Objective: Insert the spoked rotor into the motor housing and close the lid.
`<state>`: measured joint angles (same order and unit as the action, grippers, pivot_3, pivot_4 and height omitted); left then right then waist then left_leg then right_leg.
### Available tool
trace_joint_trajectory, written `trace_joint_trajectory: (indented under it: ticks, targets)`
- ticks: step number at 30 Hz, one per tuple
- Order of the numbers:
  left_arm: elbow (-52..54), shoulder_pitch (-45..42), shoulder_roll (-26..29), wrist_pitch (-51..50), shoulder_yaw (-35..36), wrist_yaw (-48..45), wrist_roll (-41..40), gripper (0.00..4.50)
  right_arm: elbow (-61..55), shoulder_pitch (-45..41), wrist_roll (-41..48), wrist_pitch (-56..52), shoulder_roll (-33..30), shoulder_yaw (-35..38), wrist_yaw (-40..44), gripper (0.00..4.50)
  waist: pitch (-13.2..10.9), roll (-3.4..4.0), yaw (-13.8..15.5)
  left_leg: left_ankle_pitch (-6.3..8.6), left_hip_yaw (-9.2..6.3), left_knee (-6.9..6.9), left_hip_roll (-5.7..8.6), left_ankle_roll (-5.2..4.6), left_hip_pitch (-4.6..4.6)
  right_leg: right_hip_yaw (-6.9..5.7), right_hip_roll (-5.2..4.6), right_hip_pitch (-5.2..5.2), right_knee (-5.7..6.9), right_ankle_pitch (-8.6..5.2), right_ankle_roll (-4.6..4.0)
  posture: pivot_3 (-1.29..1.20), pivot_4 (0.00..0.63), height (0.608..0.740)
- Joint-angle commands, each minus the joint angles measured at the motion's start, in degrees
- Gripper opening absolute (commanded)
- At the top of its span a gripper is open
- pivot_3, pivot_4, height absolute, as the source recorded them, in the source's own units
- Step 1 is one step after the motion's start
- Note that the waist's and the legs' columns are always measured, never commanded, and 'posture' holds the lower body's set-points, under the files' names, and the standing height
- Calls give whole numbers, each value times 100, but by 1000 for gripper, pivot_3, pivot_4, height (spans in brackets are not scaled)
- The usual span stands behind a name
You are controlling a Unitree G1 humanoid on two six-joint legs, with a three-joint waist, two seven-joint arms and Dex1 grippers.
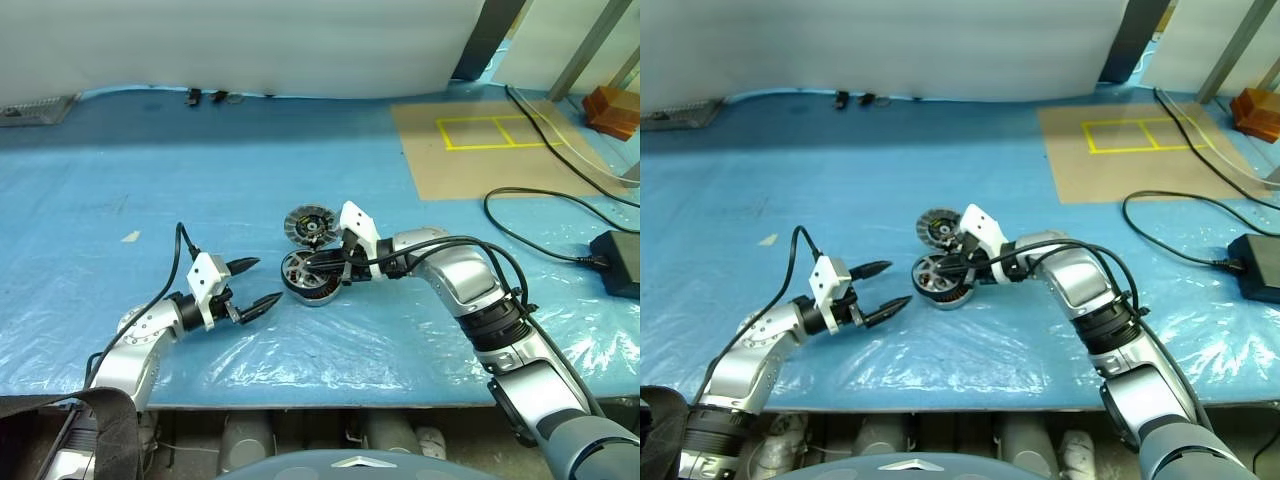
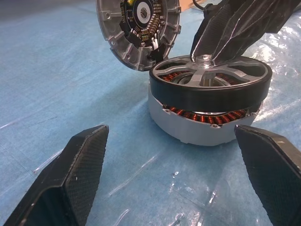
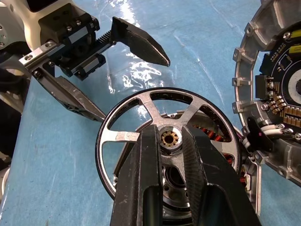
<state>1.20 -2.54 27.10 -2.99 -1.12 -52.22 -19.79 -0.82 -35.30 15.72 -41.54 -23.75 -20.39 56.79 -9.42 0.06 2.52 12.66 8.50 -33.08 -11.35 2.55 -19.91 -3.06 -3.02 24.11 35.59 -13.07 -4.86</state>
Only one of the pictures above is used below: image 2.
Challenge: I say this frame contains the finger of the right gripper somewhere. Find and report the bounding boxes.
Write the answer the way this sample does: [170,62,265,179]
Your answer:
[190,0,246,63]
[212,0,269,64]

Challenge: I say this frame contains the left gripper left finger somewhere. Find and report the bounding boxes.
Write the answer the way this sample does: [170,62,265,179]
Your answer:
[0,124,110,226]

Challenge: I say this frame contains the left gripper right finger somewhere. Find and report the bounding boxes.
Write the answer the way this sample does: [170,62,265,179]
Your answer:
[234,124,301,226]

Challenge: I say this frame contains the black motor rotor silver spokes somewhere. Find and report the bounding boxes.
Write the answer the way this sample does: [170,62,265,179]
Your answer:
[149,55,273,113]

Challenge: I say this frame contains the grey motor stator copper coils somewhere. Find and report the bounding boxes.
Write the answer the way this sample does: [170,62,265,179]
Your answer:
[147,90,265,147]

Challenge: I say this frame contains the motor end cover circuit board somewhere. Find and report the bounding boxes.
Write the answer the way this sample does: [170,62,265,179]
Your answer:
[95,0,183,71]

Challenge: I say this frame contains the brown cardboard sheet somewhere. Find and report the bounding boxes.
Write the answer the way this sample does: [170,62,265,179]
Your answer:
[180,0,196,11]

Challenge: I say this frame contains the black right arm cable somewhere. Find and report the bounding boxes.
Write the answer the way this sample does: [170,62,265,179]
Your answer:
[192,0,214,23]

